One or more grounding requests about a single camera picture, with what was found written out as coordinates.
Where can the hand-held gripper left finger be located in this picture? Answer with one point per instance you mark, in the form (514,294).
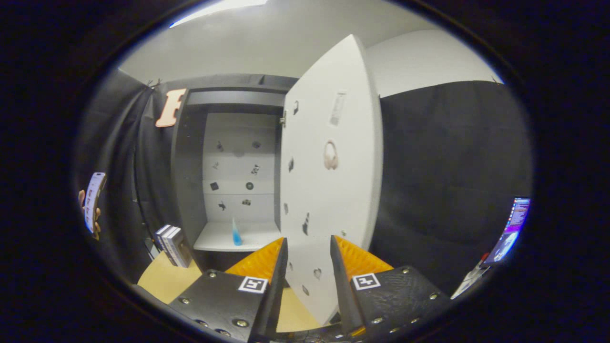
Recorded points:
(276,286)

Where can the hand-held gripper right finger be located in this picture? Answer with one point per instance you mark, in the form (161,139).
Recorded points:
(342,290)

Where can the white cabinet door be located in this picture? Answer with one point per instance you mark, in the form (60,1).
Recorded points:
(333,200)

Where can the dark grey book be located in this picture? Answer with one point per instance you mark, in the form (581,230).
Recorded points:
(167,243)
(158,237)
(181,247)

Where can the white side desk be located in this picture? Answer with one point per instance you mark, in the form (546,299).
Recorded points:
(469,281)

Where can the dark grey cabinet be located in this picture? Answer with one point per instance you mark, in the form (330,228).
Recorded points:
(188,190)

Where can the black backdrop cloth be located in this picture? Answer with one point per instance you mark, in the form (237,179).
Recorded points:
(452,166)

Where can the computer monitor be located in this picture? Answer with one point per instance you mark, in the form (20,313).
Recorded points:
(512,228)

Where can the smartphone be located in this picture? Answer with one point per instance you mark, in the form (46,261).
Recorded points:
(94,195)

